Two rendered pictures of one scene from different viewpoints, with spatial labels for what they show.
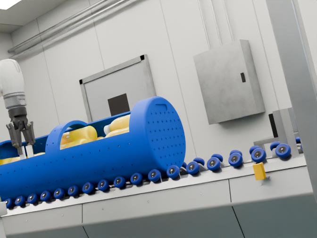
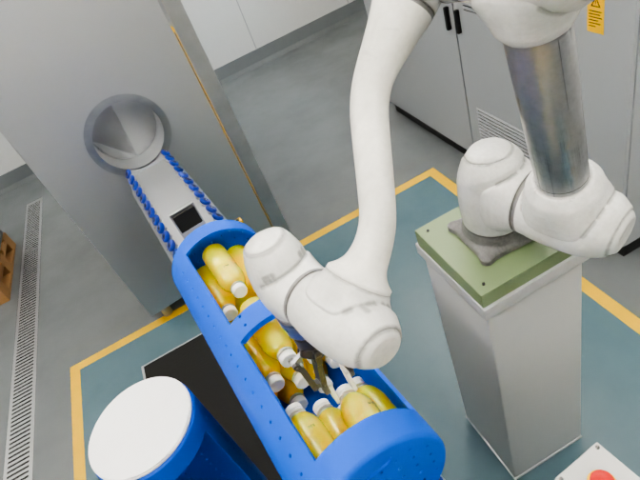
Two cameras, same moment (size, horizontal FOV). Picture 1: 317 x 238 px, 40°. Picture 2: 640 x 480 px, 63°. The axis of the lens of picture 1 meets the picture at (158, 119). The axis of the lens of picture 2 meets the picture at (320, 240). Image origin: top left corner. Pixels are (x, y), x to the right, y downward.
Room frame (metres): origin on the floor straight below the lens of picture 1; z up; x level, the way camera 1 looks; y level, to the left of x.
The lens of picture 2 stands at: (2.29, 1.10, 2.05)
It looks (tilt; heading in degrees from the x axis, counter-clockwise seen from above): 39 degrees down; 224
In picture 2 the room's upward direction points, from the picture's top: 23 degrees counter-clockwise
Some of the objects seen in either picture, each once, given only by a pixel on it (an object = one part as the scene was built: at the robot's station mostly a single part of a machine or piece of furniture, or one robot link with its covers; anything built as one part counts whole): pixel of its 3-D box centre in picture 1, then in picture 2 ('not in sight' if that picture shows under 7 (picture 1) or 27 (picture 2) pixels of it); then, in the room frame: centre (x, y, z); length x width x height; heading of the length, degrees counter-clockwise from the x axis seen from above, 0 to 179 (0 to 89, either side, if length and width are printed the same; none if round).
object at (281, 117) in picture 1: (283, 134); (190, 224); (1.39, -0.37, 1.00); 0.10 x 0.04 x 0.15; 150
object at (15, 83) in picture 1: (7, 78); (285, 275); (1.88, 0.59, 1.49); 0.13 x 0.11 x 0.16; 69
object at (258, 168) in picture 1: (262, 169); not in sight; (1.30, -0.26, 0.92); 0.08 x 0.03 x 0.05; 150
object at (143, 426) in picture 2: not in sight; (140, 426); (2.09, 0.07, 1.03); 0.28 x 0.28 x 0.01
